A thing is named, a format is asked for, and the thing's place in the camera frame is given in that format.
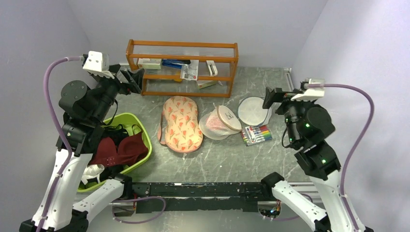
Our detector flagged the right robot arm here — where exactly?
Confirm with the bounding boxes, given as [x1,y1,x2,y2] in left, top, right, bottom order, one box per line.
[261,84,370,232]

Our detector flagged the orange wooden shelf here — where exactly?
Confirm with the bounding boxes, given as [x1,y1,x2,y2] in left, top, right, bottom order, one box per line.
[126,39,239,98]

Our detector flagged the white mesh laundry bag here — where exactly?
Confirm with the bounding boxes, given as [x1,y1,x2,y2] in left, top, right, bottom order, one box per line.
[199,105,242,140]

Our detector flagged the white device on shelf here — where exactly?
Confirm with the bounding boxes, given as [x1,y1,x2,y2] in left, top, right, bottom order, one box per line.
[206,60,218,76]

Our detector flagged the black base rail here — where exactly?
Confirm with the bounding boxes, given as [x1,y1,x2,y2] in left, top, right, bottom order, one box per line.
[115,182,277,214]

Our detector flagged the paper leaflet on shelf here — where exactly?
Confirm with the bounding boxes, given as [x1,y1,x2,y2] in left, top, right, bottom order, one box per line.
[180,60,199,81]

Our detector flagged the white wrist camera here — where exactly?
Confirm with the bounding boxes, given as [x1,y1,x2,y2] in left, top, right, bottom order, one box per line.
[291,78,325,102]
[83,51,114,79]

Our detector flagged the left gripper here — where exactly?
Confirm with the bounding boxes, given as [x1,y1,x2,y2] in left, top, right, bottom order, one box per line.
[91,64,145,123]

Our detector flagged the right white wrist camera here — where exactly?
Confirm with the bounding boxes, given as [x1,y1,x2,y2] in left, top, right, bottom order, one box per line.
[291,78,325,102]

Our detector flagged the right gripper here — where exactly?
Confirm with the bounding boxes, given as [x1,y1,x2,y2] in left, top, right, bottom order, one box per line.
[262,86,313,145]

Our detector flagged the floral pink laundry bag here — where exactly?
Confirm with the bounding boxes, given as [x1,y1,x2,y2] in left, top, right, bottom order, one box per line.
[157,96,203,153]

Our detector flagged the blue item on shelf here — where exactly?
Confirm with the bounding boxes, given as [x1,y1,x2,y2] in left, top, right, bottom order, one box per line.
[161,59,191,69]

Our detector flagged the dark red bra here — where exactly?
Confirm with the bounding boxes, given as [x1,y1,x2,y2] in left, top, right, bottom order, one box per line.
[89,133,149,167]

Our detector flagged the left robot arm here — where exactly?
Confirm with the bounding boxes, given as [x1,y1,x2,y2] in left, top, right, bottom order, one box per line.
[19,65,145,232]

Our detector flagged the pack of coloured markers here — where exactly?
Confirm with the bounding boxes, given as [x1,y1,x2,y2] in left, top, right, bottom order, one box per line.
[241,125,272,146]

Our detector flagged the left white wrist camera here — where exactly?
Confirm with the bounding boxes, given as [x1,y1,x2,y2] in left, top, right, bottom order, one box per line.
[83,51,114,79]

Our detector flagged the box on lower shelf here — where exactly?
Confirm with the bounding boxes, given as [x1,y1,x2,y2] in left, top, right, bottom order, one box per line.
[196,80,219,89]

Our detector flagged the flat round mesh bag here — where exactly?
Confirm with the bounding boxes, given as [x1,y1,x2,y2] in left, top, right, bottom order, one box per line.
[237,97,272,127]

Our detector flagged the white box on shelf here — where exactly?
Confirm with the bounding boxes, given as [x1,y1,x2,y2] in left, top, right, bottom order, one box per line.
[137,58,162,70]

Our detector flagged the white cloth in basket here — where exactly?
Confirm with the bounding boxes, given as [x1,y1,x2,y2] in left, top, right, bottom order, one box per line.
[81,164,105,185]

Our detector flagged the black bra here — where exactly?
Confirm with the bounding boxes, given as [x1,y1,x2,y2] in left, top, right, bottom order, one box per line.
[102,124,129,146]

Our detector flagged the green plastic basket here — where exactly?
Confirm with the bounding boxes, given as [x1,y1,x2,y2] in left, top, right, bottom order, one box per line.
[77,113,152,192]

